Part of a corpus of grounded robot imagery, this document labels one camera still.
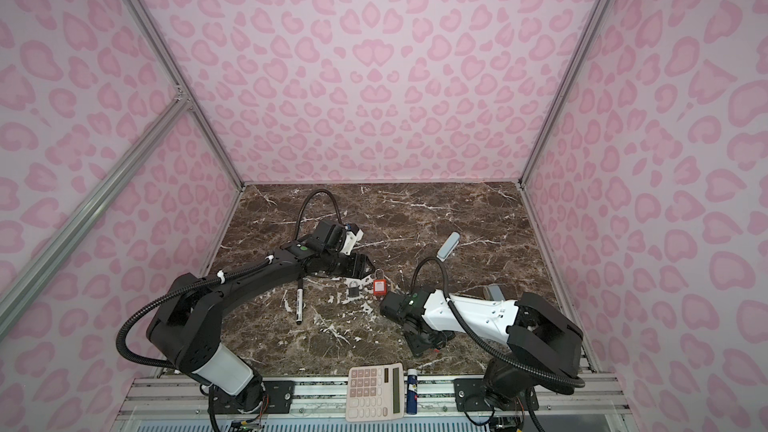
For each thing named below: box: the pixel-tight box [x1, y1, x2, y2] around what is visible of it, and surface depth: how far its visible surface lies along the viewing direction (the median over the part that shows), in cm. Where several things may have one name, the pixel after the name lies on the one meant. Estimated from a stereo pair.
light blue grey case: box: [436, 232, 461, 263], surface depth 100 cm
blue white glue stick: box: [406, 368, 418, 415], surface depth 74 cm
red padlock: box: [373, 268, 387, 296], surface depth 92 cm
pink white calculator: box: [346, 363, 404, 422], surface depth 73 cm
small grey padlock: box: [348, 280, 360, 297], surface depth 94 cm
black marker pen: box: [296, 278, 304, 325], surface depth 89 cm
